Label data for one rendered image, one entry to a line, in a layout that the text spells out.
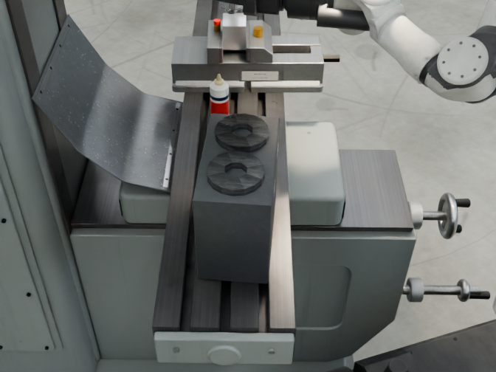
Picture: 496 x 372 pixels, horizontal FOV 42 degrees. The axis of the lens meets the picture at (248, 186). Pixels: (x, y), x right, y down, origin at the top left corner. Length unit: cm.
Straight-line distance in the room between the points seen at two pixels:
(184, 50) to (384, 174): 57
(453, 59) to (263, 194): 37
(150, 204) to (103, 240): 16
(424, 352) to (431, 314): 82
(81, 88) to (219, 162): 51
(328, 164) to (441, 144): 151
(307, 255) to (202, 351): 52
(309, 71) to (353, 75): 181
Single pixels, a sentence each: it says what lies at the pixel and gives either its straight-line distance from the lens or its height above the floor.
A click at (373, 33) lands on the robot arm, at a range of 119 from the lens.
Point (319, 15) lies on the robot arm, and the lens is 120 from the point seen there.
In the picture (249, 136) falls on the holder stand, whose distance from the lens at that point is 107.
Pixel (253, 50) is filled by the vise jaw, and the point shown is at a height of 104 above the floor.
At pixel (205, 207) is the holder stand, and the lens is 98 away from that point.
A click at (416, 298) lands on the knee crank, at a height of 52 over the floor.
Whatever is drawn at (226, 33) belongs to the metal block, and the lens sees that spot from 148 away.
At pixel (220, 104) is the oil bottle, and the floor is 98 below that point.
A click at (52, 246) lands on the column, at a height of 72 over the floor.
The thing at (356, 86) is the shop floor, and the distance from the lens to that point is 323.
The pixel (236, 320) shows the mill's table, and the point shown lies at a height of 93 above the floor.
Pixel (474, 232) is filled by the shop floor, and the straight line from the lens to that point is 261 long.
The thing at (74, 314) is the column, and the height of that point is 47.
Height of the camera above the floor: 180
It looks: 43 degrees down
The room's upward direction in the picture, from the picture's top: 1 degrees clockwise
